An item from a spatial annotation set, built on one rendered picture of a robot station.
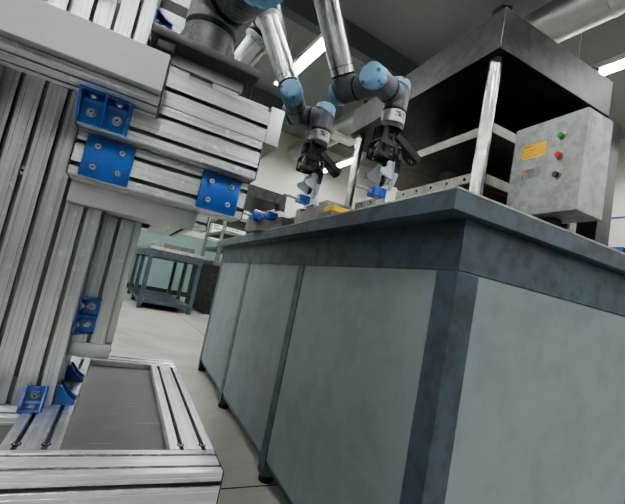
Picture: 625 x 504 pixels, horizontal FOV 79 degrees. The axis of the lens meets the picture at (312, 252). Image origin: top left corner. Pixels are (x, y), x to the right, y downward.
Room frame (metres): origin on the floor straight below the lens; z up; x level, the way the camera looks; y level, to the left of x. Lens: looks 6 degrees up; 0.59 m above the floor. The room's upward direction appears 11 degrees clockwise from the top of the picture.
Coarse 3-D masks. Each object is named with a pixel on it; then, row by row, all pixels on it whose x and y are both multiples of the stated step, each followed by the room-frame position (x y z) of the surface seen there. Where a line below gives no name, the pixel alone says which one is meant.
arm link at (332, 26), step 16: (320, 0) 1.02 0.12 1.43; (336, 0) 1.03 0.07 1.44; (320, 16) 1.05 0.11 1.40; (336, 16) 1.04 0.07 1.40; (336, 32) 1.06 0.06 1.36; (336, 48) 1.08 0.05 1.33; (336, 64) 1.10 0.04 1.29; (352, 64) 1.11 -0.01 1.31; (336, 80) 1.13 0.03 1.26; (352, 80) 1.10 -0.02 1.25; (336, 96) 1.16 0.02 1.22; (352, 96) 1.12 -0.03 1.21
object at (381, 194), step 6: (360, 186) 1.11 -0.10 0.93; (378, 186) 1.11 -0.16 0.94; (384, 186) 1.14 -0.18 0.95; (372, 192) 1.12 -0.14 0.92; (378, 192) 1.12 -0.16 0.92; (384, 192) 1.12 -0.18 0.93; (390, 192) 1.13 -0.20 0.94; (378, 198) 1.15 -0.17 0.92; (384, 198) 1.13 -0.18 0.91; (390, 198) 1.13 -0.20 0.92
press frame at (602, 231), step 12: (612, 120) 1.90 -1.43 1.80; (612, 132) 1.90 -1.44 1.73; (612, 144) 1.90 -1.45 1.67; (612, 156) 1.91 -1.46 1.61; (612, 168) 1.91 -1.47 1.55; (612, 180) 1.92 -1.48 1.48; (612, 192) 1.92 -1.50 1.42; (612, 204) 1.93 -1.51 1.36; (588, 228) 1.92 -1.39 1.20; (600, 228) 1.90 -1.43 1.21; (600, 240) 1.90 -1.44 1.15
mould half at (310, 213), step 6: (312, 204) 1.29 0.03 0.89; (324, 204) 1.20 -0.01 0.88; (330, 204) 1.19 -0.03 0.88; (336, 204) 1.20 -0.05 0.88; (342, 204) 1.21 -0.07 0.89; (300, 210) 1.38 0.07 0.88; (306, 210) 1.33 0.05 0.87; (312, 210) 1.28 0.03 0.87; (318, 210) 1.23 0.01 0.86; (300, 216) 1.37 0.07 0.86; (306, 216) 1.32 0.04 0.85; (312, 216) 1.27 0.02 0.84; (294, 222) 1.42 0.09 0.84
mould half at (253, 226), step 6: (246, 222) 1.63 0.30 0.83; (252, 222) 1.59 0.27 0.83; (258, 222) 1.56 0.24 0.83; (264, 222) 1.52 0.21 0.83; (270, 222) 1.49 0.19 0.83; (276, 222) 1.46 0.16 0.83; (282, 222) 1.44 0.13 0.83; (288, 222) 1.45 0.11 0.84; (246, 228) 1.62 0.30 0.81; (252, 228) 1.58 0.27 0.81; (258, 228) 1.55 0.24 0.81; (264, 228) 1.52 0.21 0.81; (270, 228) 1.49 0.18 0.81
